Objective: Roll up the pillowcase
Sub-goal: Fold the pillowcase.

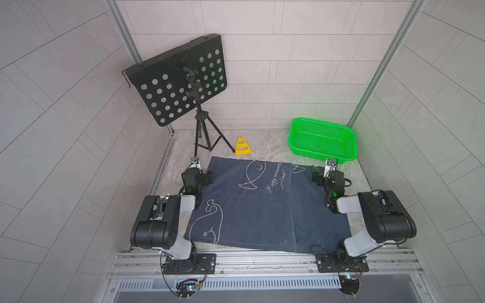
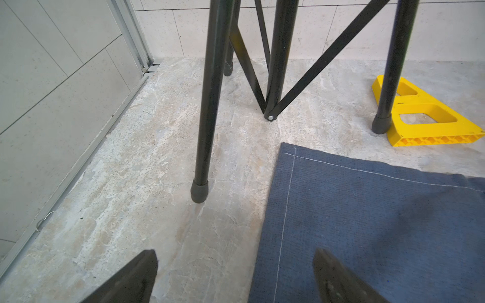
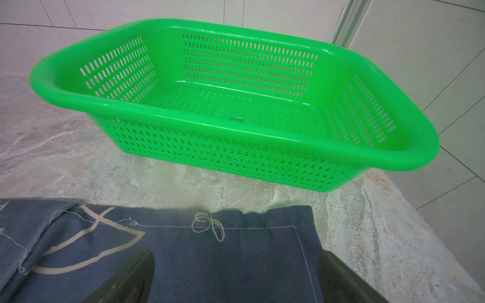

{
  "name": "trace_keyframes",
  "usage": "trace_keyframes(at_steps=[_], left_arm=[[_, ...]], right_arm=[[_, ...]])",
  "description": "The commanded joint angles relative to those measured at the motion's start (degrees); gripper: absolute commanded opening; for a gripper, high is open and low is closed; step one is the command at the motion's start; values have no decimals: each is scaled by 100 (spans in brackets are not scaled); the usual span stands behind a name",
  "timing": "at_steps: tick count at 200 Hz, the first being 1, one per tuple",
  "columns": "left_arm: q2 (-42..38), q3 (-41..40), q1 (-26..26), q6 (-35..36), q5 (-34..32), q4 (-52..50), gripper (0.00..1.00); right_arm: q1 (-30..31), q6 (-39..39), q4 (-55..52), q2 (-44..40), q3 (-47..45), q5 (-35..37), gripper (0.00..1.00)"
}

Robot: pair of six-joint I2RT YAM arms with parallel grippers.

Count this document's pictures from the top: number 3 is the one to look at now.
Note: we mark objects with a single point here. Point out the green plastic basket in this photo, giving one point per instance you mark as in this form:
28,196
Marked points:
268,106

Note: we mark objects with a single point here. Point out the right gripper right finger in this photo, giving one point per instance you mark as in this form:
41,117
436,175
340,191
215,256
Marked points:
339,283

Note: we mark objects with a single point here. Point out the metal corner frame post right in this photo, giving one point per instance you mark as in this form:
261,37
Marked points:
351,17

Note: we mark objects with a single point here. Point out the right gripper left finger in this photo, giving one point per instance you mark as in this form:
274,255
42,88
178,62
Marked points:
132,283

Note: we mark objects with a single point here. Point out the blue patterned pillowcase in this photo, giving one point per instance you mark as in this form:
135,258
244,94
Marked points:
62,251

